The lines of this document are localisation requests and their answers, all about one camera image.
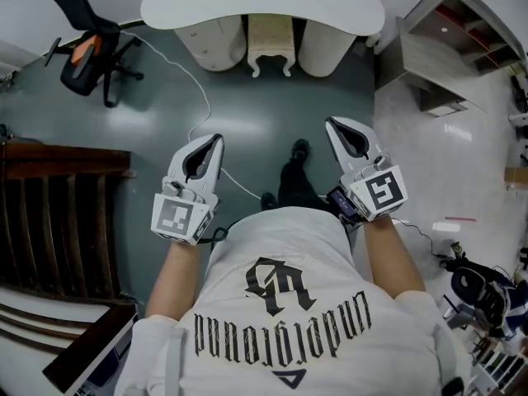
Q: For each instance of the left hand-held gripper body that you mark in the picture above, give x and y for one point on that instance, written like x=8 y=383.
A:
x=173 y=217

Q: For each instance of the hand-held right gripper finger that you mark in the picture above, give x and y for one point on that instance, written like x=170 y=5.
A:
x=373 y=140
x=339 y=155

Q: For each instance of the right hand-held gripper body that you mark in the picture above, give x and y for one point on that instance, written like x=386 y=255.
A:
x=383 y=192

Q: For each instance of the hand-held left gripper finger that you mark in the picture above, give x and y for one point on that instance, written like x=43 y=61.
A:
x=214 y=175
x=175 y=163

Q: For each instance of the cream upholstered stool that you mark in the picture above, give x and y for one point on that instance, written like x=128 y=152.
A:
x=270 y=35

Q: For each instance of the person's left forearm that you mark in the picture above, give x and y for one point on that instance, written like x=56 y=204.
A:
x=177 y=274

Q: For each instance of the person's right forearm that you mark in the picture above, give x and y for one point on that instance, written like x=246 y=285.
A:
x=389 y=258

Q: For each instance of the person's right black shoe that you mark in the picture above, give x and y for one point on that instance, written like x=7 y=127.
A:
x=300 y=149

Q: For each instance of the person's black shoe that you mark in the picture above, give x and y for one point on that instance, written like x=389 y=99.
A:
x=300 y=149
x=268 y=201

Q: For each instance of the black wrist device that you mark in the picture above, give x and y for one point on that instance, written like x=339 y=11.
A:
x=344 y=204

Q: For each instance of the person's black trousers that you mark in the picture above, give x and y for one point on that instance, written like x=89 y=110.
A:
x=297 y=184

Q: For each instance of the person's left black shoe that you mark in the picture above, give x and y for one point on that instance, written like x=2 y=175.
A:
x=268 y=201

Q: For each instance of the red floor tape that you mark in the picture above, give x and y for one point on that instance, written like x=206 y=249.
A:
x=460 y=219

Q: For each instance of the small white bin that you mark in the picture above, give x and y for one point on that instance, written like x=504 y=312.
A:
x=373 y=43

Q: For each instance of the grey shelf cabinet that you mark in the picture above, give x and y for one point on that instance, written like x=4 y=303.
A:
x=445 y=48

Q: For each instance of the dark wooden furniture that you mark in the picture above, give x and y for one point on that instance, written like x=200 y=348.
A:
x=53 y=221

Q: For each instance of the cardboard box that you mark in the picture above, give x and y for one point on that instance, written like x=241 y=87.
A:
x=517 y=175

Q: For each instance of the black office chair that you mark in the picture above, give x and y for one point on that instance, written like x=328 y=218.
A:
x=88 y=56

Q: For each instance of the black chair with clothes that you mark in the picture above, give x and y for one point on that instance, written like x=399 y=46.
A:
x=482 y=291

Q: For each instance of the orange box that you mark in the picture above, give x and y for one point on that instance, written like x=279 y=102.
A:
x=86 y=51

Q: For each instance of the person's white printed shirt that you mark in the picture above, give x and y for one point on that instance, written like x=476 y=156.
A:
x=288 y=324

